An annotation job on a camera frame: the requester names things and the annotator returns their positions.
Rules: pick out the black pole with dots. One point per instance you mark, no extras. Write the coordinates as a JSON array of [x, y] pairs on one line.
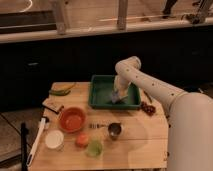
[[24, 132]]

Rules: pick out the orange tomato toy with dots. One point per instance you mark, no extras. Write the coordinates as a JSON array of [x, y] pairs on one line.
[[82, 140]]

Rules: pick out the green chili pepper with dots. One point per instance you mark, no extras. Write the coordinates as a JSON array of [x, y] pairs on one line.
[[59, 92]]

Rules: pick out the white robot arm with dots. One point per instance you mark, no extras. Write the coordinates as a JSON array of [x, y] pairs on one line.
[[190, 136]]

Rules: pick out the green plastic tray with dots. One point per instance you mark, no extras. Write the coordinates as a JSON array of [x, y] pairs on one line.
[[101, 87]]

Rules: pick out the small brown box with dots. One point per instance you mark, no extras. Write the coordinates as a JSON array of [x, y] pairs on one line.
[[51, 105]]

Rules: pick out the metal measuring cup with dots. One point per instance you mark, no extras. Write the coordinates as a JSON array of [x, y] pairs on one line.
[[114, 129]]

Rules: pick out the green cup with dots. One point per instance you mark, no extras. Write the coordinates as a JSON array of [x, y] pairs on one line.
[[94, 148]]

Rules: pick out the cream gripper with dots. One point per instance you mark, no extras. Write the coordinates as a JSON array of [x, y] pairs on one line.
[[121, 93]]

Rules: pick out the blue sponge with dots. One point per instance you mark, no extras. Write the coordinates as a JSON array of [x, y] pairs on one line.
[[115, 97]]

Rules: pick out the orange bowl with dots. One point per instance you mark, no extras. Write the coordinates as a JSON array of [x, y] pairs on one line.
[[71, 119]]

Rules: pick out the white handled brush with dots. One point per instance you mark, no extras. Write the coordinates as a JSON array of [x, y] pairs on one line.
[[42, 126]]

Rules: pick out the bunch of dark grapes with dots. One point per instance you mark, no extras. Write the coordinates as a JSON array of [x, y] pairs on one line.
[[148, 109]]

